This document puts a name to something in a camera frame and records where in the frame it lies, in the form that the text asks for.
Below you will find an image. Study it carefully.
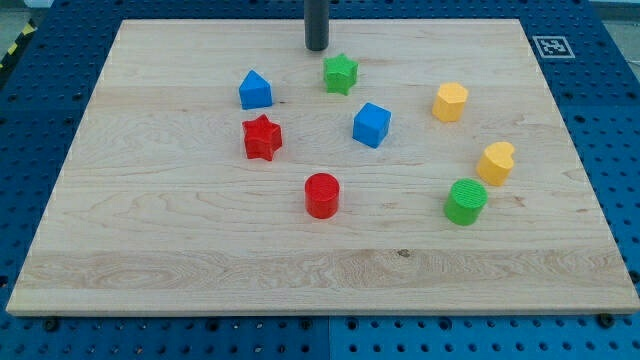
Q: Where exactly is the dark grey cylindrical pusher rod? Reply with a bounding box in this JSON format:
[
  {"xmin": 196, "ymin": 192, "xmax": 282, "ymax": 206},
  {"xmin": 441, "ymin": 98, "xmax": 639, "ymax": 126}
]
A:
[{"xmin": 304, "ymin": 0, "xmax": 329, "ymax": 51}]

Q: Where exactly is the blue cube block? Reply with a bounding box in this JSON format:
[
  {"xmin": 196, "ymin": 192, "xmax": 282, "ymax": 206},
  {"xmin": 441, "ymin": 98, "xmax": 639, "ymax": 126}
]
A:
[{"xmin": 352, "ymin": 102, "xmax": 392, "ymax": 148}]

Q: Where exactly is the green star block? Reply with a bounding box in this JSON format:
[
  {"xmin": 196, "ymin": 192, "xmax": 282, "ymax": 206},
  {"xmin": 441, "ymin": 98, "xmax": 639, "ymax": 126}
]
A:
[{"xmin": 323, "ymin": 54, "xmax": 359, "ymax": 96}]

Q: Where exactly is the blue pentagon house block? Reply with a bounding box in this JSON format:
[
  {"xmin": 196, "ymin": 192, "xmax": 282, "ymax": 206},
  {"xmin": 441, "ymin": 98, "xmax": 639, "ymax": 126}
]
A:
[{"xmin": 239, "ymin": 70, "xmax": 273, "ymax": 110}]

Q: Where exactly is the red star block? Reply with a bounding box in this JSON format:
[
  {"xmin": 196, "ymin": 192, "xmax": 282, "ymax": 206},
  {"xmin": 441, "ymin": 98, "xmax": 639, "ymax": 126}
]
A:
[{"xmin": 242, "ymin": 114, "xmax": 283, "ymax": 161}]

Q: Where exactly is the yellow hexagon block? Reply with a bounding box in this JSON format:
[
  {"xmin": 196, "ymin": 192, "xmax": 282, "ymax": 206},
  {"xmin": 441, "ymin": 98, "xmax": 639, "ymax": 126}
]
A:
[{"xmin": 432, "ymin": 82, "xmax": 469, "ymax": 122}]

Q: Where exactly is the red cylinder block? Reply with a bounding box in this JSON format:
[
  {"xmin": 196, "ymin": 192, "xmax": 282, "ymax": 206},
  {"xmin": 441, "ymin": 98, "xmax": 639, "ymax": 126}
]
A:
[{"xmin": 304, "ymin": 173, "xmax": 340, "ymax": 219}]

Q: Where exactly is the light wooden board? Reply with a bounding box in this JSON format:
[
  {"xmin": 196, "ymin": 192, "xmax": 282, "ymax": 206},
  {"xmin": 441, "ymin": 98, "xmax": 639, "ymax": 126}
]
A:
[{"xmin": 7, "ymin": 19, "xmax": 639, "ymax": 317}]

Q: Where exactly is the yellow heart block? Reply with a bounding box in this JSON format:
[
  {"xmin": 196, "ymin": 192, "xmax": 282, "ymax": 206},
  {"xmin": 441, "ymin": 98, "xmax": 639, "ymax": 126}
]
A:
[{"xmin": 476, "ymin": 141, "xmax": 515, "ymax": 186}]

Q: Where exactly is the white fiducial marker tag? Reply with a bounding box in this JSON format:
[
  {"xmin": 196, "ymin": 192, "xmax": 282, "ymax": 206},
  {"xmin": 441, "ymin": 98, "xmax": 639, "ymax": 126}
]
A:
[{"xmin": 533, "ymin": 35, "xmax": 575, "ymax": 59}]

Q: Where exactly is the green cylinder block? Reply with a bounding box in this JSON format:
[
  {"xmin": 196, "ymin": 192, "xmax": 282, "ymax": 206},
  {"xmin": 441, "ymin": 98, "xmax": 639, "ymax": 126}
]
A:
[{"xmin": 444, "ymin": 178, "xmax": 488, "ymax": 226}]

